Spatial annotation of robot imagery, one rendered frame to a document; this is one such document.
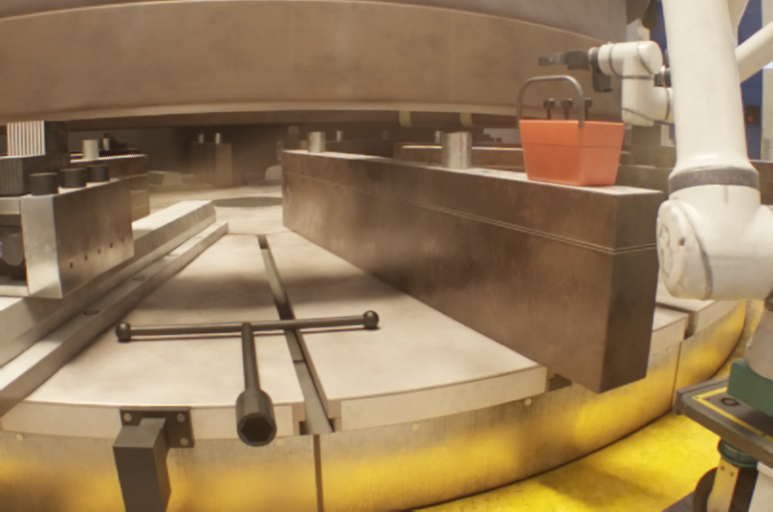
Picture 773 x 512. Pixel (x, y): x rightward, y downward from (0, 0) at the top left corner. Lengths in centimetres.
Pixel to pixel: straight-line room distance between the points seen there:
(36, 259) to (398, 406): 79
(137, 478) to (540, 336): 82
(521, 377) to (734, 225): 57
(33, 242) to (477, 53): 126
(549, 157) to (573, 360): 40
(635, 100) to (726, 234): 74
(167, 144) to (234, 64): 597
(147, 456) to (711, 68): 107
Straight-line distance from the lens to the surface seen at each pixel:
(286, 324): 143
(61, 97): 165
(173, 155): 751
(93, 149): 295
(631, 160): 228
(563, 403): 141
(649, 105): 158
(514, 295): 131
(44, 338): 139
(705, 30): 104
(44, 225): 128
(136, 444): 96
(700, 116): 98
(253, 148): 808
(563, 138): 117
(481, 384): 121
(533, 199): 123
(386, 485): 127
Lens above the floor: 79
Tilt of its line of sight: 9 degrees down
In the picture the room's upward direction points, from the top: straight up
